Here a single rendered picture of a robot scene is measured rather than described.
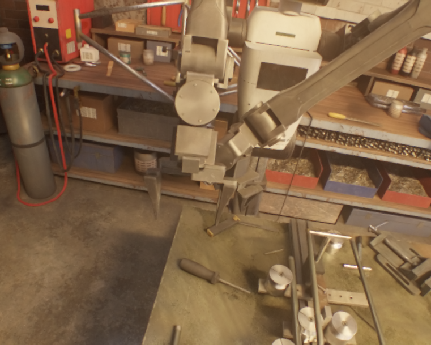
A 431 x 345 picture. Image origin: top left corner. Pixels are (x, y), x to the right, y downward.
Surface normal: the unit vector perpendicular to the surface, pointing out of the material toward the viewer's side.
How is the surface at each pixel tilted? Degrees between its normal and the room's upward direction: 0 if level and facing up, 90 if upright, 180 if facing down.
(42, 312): 0
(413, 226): 90
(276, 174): 90
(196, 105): 60
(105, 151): 90
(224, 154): 90
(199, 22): 68
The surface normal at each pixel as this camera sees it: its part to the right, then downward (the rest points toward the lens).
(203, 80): 0.05, 0.11
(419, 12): -0.42, 0.44
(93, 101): -0.18, 0.58
